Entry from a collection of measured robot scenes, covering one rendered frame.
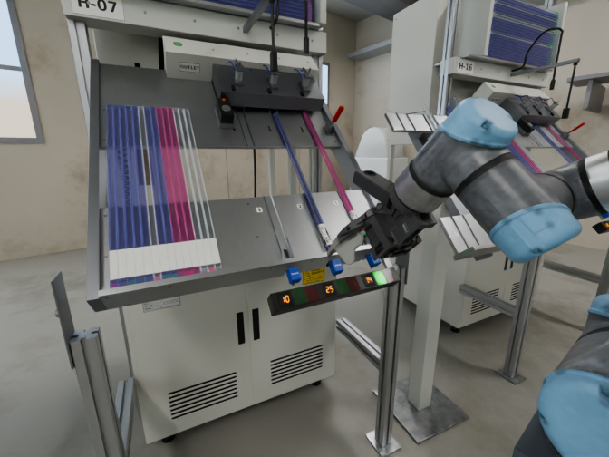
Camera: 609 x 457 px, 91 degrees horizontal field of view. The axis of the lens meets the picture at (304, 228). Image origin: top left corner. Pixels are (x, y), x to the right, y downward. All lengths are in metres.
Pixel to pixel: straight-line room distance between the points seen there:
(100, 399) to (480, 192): 0.73
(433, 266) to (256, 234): 0.62
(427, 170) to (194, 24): 0.89
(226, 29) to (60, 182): 2.92
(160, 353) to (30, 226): 2.95
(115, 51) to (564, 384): 1.30
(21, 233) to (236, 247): 3.32
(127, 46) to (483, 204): 1.14
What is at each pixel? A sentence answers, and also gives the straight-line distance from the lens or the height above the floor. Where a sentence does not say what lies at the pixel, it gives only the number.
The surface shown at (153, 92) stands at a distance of 1.02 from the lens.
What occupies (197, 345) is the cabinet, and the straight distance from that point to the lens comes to 1.07.
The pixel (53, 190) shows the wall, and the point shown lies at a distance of 3.80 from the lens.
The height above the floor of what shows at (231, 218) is 0.81.
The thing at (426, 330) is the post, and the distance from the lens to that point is 1.18.
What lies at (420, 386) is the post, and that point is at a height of 0.12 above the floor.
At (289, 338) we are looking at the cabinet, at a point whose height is 0.30.
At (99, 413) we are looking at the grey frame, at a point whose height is 0.47.
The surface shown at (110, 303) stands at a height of 0.70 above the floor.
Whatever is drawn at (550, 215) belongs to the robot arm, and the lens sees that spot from 0.39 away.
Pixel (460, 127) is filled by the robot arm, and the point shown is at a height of 0.99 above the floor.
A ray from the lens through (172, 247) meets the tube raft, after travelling 0.66.
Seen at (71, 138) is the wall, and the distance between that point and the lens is 3.79.
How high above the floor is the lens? 0.96
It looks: 14 degrees down
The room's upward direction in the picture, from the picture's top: straight up
